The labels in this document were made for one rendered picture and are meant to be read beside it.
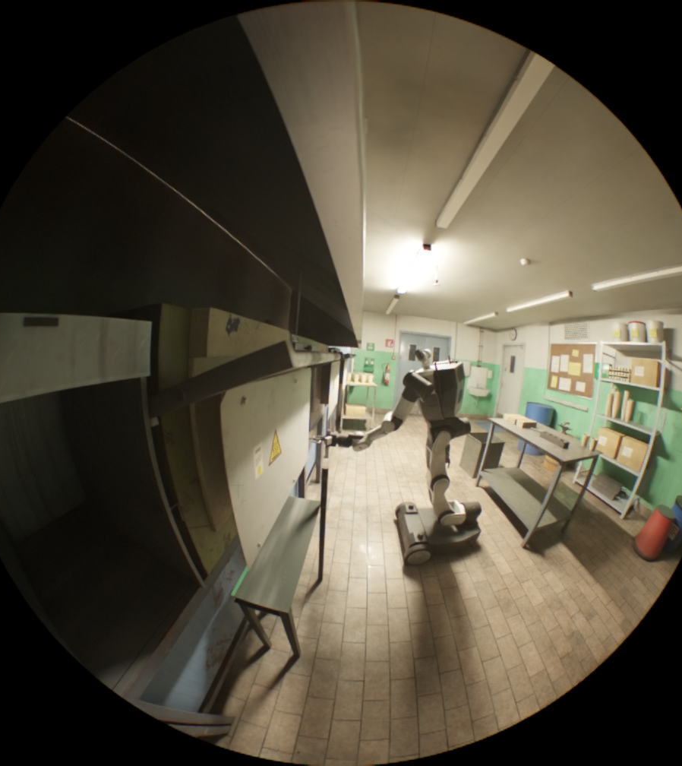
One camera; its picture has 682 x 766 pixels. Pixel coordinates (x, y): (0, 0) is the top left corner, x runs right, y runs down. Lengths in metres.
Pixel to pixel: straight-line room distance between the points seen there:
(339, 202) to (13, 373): 0.32
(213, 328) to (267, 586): 0.75
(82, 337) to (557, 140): 1.60
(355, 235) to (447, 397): 1.16
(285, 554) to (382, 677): 0.90
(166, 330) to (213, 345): 0.10
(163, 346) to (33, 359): 0.23
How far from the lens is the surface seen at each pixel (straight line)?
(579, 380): 4.52
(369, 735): 1.42
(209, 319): 0.43
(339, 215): 0.18
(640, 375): 3.53
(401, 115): 1.25
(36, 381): 0.30
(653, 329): 3.57
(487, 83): 1.21
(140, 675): 0.64
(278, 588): 0.83
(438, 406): 1.31
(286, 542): 0.95
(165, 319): 0.41
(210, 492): 0.56
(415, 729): 1.46
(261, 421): 0.48
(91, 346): 0.31
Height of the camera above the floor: 1.39
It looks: 7 degrees down
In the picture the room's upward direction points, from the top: 4 degrees clockwise
